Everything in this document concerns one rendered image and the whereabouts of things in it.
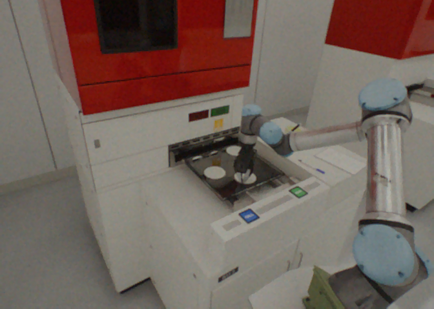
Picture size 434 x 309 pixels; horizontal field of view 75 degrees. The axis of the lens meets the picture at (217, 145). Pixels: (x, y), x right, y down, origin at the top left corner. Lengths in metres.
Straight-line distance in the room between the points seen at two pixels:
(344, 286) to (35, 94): 2.48
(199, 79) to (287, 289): 0.90
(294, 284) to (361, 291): 0.26
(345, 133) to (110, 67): 0.86
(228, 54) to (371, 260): 0.99
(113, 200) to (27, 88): 1.51
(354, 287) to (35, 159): 2.65
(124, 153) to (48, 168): 1.74
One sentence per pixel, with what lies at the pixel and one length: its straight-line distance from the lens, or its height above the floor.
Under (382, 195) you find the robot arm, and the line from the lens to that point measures 0.79.
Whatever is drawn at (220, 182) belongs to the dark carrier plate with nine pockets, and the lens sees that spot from 1.28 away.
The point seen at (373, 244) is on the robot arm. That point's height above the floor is 1.19.
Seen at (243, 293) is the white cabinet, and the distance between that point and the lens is 1.30.
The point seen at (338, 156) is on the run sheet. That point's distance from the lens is 1.51.
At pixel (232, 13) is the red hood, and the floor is 1.57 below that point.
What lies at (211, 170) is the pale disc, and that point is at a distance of 1.35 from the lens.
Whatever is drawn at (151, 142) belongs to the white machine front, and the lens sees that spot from 1.36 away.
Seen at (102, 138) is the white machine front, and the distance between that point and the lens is 1.27.
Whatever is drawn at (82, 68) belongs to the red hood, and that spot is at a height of 1.40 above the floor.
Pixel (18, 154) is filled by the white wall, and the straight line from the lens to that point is 2.92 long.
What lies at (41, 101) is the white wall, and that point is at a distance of 2.75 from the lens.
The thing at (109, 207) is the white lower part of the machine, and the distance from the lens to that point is 1.47.
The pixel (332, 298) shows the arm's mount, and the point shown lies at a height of 0.97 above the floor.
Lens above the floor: 1.67
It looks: 30 degrees down
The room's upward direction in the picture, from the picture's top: 3 degrees clockwise
